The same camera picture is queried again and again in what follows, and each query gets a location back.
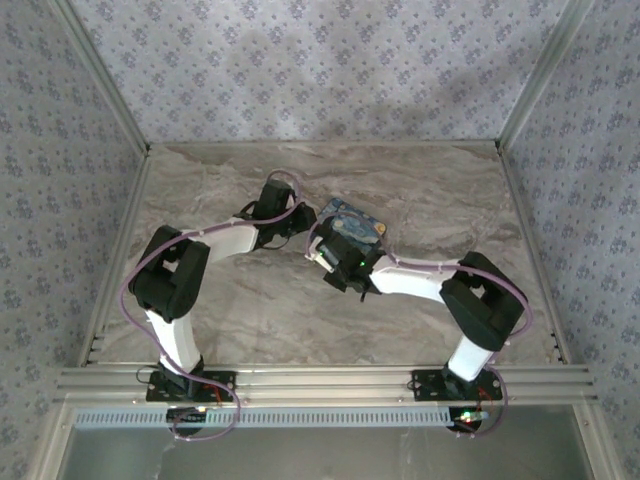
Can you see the blue starry night box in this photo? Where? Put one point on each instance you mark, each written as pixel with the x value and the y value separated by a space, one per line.
pixel 357 220

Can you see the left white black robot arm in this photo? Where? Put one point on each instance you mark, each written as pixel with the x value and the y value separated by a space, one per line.
pixel 172 340

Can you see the aluminium mounting rail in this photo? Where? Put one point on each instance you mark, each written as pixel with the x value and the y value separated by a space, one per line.
pixel 320 382

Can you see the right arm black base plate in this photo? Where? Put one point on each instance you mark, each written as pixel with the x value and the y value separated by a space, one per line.
pixel 430 385

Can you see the aluminium table side rail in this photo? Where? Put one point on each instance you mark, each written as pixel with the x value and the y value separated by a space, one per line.
pixel 535 250
pixel 117 250

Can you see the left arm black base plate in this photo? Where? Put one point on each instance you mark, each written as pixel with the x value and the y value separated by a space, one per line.
pixel 220 387

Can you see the aluminium frame post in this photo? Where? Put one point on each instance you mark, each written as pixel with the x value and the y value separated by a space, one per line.
pixel 542 75
pixel 102 80

